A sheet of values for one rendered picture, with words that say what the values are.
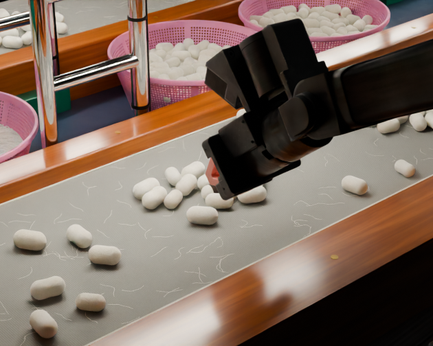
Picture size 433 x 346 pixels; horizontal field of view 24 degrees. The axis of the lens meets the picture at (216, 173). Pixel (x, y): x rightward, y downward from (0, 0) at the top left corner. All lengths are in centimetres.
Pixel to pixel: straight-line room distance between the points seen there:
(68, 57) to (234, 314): 75
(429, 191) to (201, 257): 29
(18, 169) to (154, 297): 30
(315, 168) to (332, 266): 27
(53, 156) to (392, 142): 46
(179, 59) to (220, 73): 62
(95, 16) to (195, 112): 50
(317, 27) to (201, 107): 46
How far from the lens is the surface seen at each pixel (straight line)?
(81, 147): 132
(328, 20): 183
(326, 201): 124
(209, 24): 173
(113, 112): 162
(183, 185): 123
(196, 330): 98
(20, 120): 146
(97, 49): 167
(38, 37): 128
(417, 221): 117
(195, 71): 162
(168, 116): 140
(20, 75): 161
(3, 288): 110
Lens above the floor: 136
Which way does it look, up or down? 29 degrees down
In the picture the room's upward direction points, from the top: straight up
